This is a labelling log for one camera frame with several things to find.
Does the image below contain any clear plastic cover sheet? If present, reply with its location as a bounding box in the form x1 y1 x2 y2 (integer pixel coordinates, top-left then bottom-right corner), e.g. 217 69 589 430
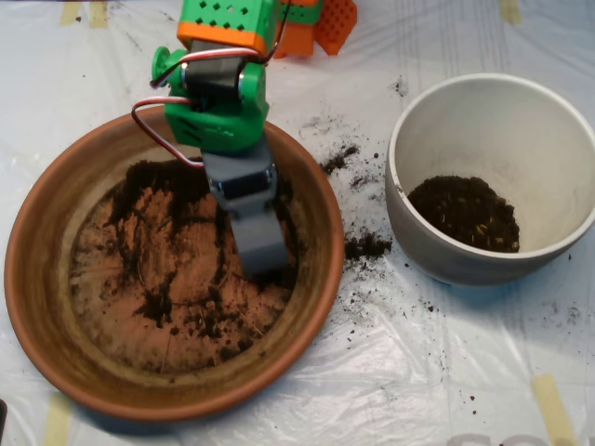
0 0 595 446

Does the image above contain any dark soil pile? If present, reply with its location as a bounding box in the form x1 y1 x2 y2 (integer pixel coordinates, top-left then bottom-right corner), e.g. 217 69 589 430
99 157 306 368

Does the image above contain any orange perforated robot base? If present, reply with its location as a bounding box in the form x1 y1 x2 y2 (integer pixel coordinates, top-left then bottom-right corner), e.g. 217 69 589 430
273 0 359 59

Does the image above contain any white ceramic pot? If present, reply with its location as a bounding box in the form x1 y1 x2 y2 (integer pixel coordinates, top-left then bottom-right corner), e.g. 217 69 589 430
384 72 595 287

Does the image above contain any small spilled soil clump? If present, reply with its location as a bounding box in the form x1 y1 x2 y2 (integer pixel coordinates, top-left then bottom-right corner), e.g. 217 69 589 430
320 144 362 176

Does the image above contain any large spilled soil clump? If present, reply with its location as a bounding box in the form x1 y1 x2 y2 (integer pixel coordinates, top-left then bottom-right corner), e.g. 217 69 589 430
344 231 394 264

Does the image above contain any terracotta saucer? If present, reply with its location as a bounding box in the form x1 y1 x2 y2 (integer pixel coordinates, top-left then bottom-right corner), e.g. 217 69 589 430
4 111 346 424

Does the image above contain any beige masking tape strip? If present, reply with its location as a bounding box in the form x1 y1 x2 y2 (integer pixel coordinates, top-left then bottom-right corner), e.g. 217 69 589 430
532 374 577 446
88 2 111 30
59 2 83 27
44 393 73 446
500 0 522 25

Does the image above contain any red and white servo cable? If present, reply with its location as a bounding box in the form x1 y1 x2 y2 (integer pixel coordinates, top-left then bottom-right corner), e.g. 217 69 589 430
131 0 294 169

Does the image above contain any dark soil in pot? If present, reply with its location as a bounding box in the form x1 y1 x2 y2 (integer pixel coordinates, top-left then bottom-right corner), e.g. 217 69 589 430
407 175 521 255

